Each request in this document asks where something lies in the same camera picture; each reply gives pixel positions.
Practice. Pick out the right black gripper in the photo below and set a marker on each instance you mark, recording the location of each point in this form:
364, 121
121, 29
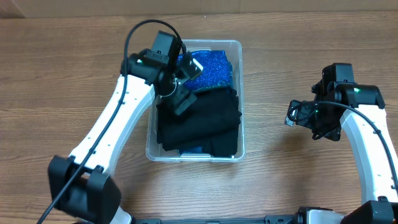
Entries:
334, 132

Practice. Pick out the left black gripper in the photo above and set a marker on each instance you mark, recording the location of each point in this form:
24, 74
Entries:
183, 101

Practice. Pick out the sparkly blue cloth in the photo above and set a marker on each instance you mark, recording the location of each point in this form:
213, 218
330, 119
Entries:
217, 71

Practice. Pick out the long black cloth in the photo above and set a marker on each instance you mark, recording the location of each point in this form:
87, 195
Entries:
215, 111

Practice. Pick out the clear plastic storage bin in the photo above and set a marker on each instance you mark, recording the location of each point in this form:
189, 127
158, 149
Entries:
234, 54

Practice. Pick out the blue denim jeans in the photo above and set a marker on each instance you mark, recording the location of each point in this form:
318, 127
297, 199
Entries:
193, 150

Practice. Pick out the small black cloth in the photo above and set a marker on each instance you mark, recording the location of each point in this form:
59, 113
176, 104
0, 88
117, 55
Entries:
222, 145

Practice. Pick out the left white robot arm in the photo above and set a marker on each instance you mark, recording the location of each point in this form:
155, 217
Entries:
81, 184

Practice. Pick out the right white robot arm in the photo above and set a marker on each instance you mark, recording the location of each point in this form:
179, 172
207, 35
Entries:
341, 105

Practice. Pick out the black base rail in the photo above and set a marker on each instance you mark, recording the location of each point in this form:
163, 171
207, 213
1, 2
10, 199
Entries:
268, 219

